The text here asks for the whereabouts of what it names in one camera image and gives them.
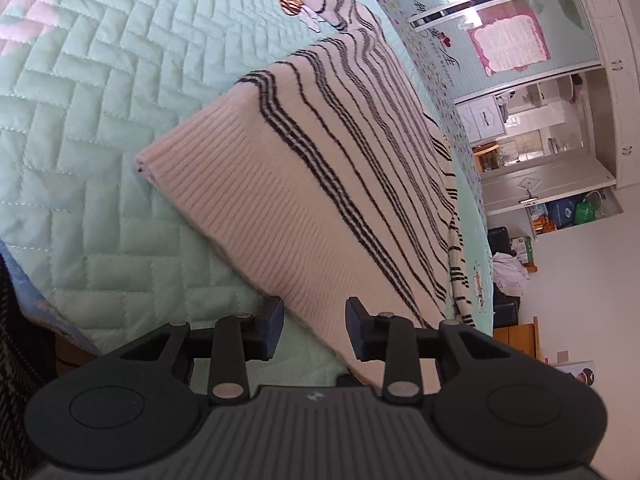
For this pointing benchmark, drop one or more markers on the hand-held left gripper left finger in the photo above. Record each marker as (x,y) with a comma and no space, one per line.
(272,330)

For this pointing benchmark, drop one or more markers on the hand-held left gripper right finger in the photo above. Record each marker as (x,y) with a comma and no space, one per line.
(357,330)

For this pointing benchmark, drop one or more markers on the white black-striped knit sweater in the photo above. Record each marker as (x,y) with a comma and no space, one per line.
(300,185)

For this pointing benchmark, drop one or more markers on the white clothes heap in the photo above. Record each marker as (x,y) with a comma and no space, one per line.
(510,275)

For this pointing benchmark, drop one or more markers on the black armchair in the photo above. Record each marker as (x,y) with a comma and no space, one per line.
(502,310)

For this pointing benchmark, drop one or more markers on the wooden desk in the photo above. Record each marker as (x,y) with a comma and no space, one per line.
(517,340)

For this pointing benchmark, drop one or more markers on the green cardboard box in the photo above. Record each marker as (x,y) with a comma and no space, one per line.
(522,250)

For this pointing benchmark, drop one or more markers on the orange packets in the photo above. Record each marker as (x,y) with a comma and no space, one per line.
(544,224)

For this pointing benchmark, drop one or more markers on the wooden chair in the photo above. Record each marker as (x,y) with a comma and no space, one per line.
(486,157)

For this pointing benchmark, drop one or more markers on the portrait photo print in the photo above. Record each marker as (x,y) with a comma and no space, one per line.
(582,375)

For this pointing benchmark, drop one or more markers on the blue bag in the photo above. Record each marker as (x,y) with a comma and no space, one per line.
(561,214)

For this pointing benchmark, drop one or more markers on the white panel door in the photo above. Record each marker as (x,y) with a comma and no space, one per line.
(550,180)

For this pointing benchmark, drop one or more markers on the white drawer unit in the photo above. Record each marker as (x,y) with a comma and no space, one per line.
(482,120)

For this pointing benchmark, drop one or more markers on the green bag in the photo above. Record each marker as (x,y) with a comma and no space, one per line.
(585,214)

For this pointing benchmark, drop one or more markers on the green quilted bedspread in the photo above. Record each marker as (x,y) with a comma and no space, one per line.
(100,110)

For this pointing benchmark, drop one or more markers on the pink-bordered poster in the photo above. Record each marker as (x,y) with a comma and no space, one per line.
(510,42)

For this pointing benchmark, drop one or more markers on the white sliding-door wardrobe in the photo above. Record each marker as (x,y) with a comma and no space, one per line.
(605,35)

